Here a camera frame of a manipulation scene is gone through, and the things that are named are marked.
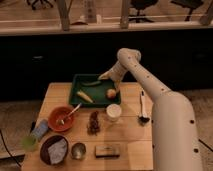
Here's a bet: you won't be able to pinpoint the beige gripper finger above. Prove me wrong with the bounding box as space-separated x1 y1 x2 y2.
98 71 109 80
114 81 121 93

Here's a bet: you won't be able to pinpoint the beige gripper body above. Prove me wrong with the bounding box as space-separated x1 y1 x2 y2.
109 62 127 82

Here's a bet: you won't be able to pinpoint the red yellow apple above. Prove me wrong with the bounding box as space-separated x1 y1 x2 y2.
106 89 116 99

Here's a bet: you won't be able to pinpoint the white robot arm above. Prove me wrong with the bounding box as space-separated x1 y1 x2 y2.
99 48 203 171

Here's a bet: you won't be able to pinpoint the green plastic tray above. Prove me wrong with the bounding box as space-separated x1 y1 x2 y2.
69 74 121 108

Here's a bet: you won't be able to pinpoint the green cucumber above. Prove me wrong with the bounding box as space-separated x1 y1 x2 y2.
82 81 101 87

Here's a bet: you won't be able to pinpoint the white lidded cup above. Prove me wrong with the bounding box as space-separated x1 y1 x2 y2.
106 104 122 122

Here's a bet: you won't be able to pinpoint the wooden table leg middle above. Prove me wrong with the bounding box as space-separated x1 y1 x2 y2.
120 0 130 29

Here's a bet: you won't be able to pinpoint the wooden table leg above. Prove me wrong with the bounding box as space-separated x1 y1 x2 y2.
56 0 70 31
120 0 130 29

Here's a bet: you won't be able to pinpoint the brown dried food pile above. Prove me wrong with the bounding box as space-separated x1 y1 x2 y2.
87 111 100 135

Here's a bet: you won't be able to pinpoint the silver spoon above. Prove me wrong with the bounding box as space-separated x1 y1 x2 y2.
57 103 82 125

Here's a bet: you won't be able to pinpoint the orange bowl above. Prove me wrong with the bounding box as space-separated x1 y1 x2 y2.
48 106 74 132

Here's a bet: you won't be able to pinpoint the brown rectangular block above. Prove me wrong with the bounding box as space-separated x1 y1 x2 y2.
95 144 120 158

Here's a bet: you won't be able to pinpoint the black office chair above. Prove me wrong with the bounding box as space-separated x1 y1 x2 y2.
129 0 158 23

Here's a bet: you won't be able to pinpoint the small metal cup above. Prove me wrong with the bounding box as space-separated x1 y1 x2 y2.
71 142 86 160

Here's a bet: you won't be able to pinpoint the wooden table leg left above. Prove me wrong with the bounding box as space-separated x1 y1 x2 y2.
56 0 70 31

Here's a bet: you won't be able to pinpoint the grey crumpled cloth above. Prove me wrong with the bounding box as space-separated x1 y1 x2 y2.
48 139 67 164

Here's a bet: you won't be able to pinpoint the dark brown bowl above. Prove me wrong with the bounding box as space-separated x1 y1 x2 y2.
40 135 69 165

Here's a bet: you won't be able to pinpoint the green plastic cup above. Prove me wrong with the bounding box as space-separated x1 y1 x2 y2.
21 135 38 151

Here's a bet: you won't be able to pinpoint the black cable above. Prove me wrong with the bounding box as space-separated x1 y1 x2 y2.
0 129 22 168

